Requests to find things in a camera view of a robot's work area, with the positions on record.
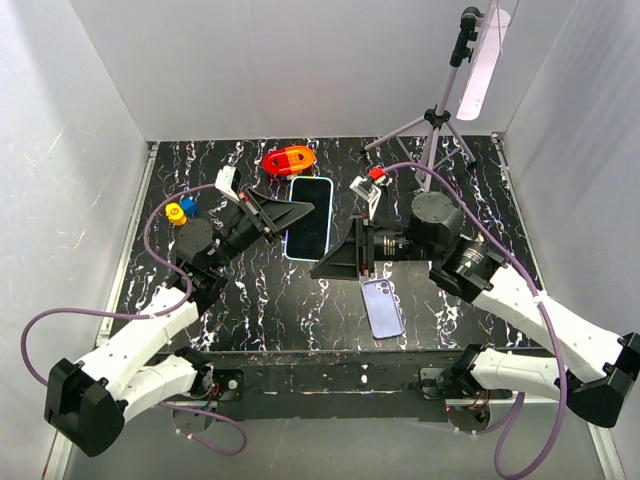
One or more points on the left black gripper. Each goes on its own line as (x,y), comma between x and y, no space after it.
(274,213)

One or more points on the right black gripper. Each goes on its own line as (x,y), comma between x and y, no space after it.
(354,254)

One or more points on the phone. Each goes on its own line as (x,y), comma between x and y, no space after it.
(308,239)

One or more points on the lilac phone case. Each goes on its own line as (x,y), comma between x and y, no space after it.
(381,309)

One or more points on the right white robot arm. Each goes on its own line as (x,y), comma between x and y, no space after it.
(598,368)

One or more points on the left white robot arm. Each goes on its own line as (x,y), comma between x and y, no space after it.
(90,400)

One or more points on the red orange toy boat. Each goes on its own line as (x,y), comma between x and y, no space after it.
(289,161)

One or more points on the blue toy block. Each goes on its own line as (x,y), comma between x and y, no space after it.
(188,206)

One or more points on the yellow toy block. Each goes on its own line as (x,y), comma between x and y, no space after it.
(176,214)

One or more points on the white light bar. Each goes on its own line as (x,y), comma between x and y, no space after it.
(488,50)

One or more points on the lilac tripod stand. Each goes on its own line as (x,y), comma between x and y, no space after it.
(438,116)

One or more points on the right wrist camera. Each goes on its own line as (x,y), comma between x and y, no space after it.
(373,189)

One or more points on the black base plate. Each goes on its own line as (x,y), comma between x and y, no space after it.
(329,384)

